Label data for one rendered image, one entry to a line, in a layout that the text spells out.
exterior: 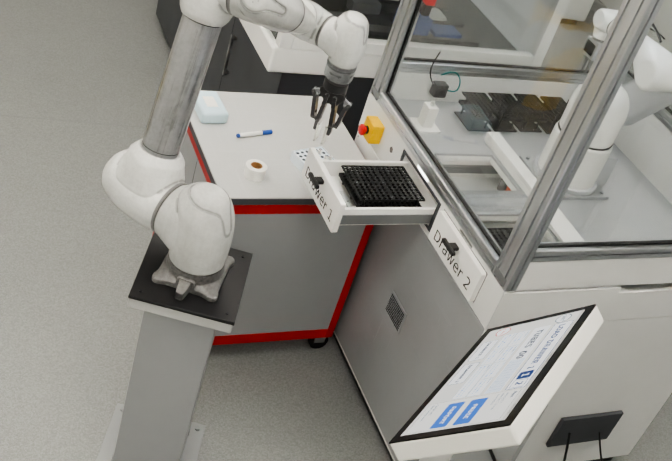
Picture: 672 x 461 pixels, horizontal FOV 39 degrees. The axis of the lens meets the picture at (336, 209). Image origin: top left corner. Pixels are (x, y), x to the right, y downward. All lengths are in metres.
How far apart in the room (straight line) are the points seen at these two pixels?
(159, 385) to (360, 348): 0.91
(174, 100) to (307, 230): 0.89
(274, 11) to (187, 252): 0.67
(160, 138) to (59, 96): 2.26
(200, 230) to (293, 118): 1.09
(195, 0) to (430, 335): 1.29
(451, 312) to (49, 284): 1.54
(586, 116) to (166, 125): 1.04
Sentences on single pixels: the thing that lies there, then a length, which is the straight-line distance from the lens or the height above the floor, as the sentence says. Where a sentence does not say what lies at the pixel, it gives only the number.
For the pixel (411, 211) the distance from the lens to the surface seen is 2.89.
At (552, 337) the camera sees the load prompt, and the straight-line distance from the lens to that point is 2.21.
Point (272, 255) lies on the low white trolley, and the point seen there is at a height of 0.51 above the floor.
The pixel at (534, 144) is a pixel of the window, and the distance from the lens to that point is 2.54.
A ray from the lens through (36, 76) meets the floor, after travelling 4.81.
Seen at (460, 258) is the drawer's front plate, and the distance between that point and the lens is 2.77.
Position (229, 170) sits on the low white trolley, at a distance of 3.03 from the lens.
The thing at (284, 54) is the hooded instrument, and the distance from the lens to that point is 3.53.
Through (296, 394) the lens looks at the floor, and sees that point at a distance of 3.43.
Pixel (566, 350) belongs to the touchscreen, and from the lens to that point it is 2.13.
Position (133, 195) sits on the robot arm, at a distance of 2.50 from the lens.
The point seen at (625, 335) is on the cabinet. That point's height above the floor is 0.72.
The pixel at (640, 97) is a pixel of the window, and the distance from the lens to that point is 2.42.
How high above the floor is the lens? 2.46
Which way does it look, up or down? 35 degrees down
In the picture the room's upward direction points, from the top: 19 degrees clockwise
